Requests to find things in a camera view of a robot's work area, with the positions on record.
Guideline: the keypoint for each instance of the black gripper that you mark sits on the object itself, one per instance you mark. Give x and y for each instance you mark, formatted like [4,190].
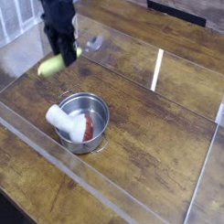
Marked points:
[57,16]

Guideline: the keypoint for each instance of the green handled metal spoon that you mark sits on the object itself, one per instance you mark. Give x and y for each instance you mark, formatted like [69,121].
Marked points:
[53,65]

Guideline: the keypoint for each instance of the small steel pot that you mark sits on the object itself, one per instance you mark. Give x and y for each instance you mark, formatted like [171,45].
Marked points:
[97,109]

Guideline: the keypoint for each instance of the white and red toy mushroom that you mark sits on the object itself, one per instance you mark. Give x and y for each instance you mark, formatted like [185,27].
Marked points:
[79,128]

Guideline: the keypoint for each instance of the black strip on table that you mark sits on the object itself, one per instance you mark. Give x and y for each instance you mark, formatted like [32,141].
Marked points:
[195,20]

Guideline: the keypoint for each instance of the clear acrylic enclosure wall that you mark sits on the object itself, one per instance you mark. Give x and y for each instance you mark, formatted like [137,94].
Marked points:
[162,160]

